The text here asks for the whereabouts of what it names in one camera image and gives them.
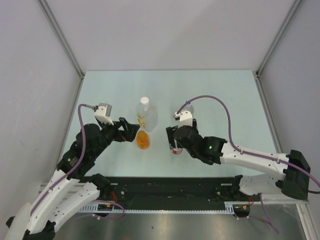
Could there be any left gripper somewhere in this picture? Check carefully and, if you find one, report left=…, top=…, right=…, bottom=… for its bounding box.
left=91, top=116, right=140, bottom=158

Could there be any clear bottle red label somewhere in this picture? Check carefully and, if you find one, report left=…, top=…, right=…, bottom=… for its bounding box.
left=170, top=140, right=183, bottom=155

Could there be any water bottle blue cap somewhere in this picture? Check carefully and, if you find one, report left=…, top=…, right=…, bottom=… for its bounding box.
left=180, top=100, right=195, bottom=115

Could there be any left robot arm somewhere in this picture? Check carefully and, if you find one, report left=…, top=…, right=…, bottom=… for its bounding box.
left=6, top=117, right=140, bottom=240

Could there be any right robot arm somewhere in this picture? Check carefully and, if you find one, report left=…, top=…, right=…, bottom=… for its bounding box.
left=165, top=119, right=311, bottom=201

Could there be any small orange bottle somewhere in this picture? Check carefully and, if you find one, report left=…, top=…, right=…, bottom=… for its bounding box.
left=136, top=130, right=150, bottom=150

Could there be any square bottle white cap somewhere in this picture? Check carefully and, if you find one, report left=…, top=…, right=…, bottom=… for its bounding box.
left=136, top=96, right=158, bottom=133

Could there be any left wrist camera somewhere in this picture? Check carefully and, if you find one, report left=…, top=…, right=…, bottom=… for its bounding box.
left=94, top=103, right=114, bottom=125

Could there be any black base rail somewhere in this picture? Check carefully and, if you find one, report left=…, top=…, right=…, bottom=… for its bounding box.
left=99, top=177, right=260, bottom=210

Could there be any white cable duct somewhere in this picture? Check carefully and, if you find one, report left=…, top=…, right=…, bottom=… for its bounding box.
left=78, top=202, right=251, bottom=215

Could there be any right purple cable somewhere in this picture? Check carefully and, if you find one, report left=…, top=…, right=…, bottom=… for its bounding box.
left=177, top=95, right=320, bottom=195

